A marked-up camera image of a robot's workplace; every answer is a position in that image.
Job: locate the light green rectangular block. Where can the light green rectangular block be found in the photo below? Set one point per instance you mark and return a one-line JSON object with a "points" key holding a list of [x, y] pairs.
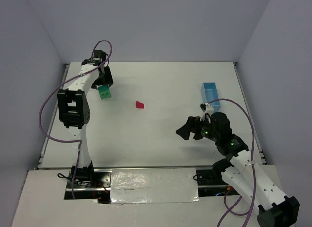
{"points": [[104, 91]]}

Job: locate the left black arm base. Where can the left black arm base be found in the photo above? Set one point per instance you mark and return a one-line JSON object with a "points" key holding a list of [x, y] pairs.
{"points": [[87, 183]]}

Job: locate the silver tape patch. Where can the silver tape patch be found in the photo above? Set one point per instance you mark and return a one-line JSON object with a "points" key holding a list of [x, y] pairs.
{"points": [[142, 186]]}

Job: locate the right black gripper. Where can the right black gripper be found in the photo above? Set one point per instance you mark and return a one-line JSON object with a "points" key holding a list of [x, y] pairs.
{"points": [[196, 129]]}

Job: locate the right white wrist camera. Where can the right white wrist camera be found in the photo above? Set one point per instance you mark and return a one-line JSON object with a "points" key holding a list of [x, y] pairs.
{"points": [[207, 109]]}

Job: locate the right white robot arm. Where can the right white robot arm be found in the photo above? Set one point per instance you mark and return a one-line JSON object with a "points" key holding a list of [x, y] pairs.
{"points": [[273, 207]]}

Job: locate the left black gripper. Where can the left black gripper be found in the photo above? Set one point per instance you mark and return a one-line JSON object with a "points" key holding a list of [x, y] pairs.
{"points": [[104, 81]]}

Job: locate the red triangular wood block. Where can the red triangular wood block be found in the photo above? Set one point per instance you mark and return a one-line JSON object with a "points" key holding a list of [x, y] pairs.
{"points": [[139, 105]]}

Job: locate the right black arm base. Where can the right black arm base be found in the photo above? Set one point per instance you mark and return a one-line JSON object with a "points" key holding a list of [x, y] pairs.
{"points": [[209, 180]]}

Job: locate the blue plastic box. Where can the blue plastic box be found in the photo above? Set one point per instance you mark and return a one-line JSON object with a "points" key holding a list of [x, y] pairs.
{"points": [[209, 92]]}

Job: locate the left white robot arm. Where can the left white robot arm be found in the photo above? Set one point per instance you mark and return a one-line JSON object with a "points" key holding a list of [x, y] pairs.
{"points": [[73, 108]]}

